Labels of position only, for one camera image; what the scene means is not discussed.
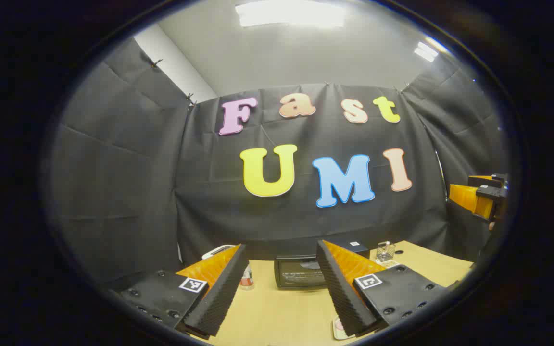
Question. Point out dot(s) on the clear plastic bottle red label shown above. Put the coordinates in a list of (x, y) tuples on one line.
[(247, 279)]

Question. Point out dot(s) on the black backdrop cloth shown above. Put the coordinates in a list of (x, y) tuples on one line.
[(137, 182)]

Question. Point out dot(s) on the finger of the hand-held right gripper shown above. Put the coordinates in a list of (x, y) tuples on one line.
[(469, 198), (486, 179)]

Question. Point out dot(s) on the plate with pink food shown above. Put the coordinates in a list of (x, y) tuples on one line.
[(339, 327)]

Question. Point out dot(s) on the small ceiling light panel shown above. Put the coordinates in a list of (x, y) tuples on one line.
[(426, 50)]

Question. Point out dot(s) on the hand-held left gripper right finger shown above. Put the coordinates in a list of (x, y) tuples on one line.
[(342, 293)]

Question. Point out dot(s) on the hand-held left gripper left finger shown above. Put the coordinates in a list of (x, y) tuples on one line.
[(219, 298)]

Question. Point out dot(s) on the black electric oven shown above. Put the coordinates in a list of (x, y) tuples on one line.
[(301, 274)]

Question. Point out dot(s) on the large ceiling light panel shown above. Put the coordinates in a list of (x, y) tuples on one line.
[(289, 13)]

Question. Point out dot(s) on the white toaster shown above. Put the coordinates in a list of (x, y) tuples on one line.
[(217, 251)]

